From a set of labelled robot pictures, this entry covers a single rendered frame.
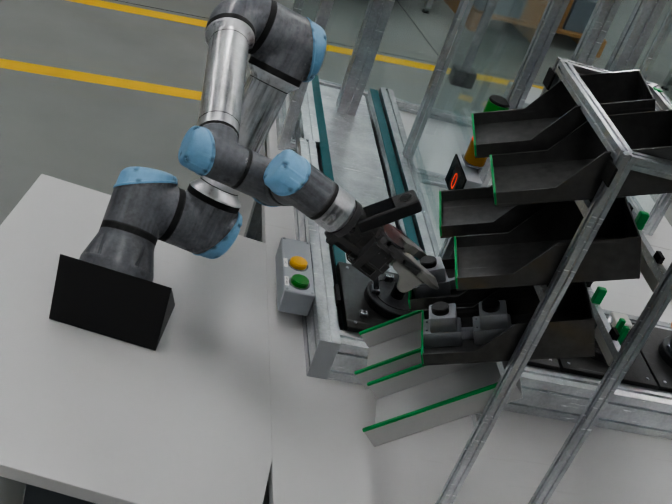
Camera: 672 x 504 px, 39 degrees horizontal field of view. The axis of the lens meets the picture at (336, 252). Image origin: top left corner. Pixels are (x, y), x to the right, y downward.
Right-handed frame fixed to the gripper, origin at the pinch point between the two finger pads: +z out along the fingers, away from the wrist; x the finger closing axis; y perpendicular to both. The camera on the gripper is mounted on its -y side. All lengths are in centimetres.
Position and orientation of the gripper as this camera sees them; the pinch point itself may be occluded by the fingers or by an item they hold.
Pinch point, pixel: (432, 270)
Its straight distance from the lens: 173.0
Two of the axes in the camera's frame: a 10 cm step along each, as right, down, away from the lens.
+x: 1.0, 5.0, -8.6
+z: 7.4, 5.4, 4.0
